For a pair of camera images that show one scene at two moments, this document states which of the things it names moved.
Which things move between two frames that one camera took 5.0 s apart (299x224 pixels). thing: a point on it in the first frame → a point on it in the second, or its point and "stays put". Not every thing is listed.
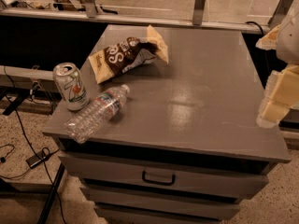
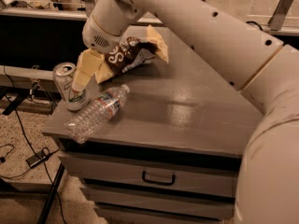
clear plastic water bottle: [101, 111] stays put
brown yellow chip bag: [127, 53] stays put
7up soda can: [71, 85] stays put
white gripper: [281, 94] → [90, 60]
